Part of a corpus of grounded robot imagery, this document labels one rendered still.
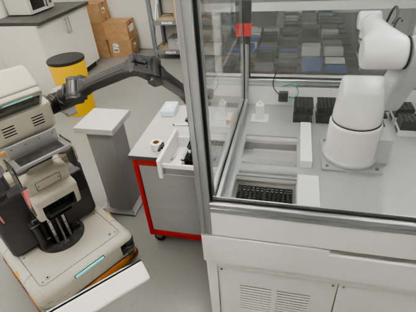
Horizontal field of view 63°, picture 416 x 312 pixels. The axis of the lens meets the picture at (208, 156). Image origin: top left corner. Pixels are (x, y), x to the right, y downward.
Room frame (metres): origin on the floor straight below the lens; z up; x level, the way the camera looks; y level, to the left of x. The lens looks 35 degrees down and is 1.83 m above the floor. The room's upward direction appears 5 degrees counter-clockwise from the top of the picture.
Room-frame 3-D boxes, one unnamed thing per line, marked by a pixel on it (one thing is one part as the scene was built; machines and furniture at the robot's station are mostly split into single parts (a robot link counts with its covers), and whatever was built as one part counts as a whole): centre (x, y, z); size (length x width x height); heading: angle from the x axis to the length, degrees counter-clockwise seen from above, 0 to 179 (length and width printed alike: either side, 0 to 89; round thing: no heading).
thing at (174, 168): (1.34, -0.01, 0.86); 0.40 x 0.26 x 0.06; 74
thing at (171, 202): (1.80, 0.09, 0.38); 0.62 x 0.58 x 0.76; 164
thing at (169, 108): (2.06, 0.23, 0.78); 0.15 x 0.10 x 0.04; 169
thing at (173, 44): (5.45, 0.25, 0.22); 0.40 x 0.30 x 0.17; 74
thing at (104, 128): (2.04, 0.69, 0.38); 0.30 x 0.30 x 0.76; 74
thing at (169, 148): (1.40, 0.19, 0.87); 0.29 x 0.02 x 0.11; 164
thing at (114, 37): (5.82, 1.45, 0.42); 0.85 x 0.33 x 0.84; 74
